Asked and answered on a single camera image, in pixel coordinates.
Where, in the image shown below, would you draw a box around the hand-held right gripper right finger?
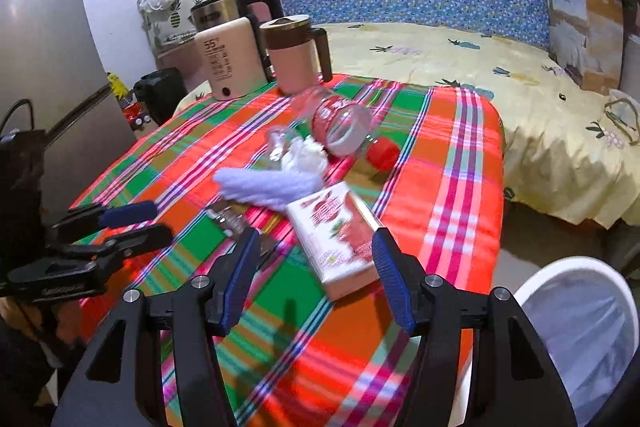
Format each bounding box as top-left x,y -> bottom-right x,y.
371,227 -> 576,427

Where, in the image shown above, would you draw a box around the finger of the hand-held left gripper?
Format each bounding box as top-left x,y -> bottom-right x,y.
51,200 -> 160,243
45,223 -> 175,269

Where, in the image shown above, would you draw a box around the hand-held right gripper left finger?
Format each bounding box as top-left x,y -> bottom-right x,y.
52,227 -> 262,427

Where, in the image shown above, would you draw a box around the dark shiny wrapper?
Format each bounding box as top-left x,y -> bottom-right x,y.
206,203 -> 273,258

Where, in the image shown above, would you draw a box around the small white drink carton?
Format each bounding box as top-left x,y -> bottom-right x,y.
286,181 -> 383,300

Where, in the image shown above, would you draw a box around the white twisted cloth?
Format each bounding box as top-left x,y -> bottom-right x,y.
212,167 -> 321,212

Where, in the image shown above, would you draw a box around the white tissue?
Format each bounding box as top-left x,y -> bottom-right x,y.
280,137 -> 328,178

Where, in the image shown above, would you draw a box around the white round bin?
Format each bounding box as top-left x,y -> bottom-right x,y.
512,257 -> 638,427

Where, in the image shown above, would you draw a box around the clear plastic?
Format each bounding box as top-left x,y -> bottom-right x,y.
265,124 -> 303,165

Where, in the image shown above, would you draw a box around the plastic bottle with red label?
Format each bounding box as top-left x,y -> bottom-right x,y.
292,86 -> 401,172

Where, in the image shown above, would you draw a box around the small red object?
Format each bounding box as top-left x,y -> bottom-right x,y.
122,104 -> 153,128

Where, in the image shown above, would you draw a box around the plaid tablecloth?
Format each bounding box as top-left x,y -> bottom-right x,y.
65,74 -> 506,427

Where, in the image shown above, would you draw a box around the black boxy object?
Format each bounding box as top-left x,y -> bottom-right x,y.
132,68 -> 183,125

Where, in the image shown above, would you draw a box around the pink storage box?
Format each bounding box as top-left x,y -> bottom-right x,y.
155,42 -> 211,95

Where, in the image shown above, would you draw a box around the grey steel fridge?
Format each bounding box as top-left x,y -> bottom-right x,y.
0,0 -> 138,208

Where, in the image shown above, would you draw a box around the cream steel electric kettle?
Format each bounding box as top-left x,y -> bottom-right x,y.
189,0 -> 286,102

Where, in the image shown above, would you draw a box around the pineapple print bag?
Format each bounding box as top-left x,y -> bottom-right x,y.
137,0 -> 243,55

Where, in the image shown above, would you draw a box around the clear plastic bin liner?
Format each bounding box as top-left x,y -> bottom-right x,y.
525,269 -> 631,425

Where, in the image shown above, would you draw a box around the pink mug with brown lid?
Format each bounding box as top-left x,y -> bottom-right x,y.
259,14 -> 333,95

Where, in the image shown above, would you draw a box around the bed with yellow sheet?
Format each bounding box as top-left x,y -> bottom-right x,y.
172,23 -> 640,230

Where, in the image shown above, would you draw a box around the cardboard quilt box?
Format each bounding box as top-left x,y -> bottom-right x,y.
542,0 -> 626,95

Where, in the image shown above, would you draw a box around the olive strap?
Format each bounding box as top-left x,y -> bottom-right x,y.
602,98 -> 640,148

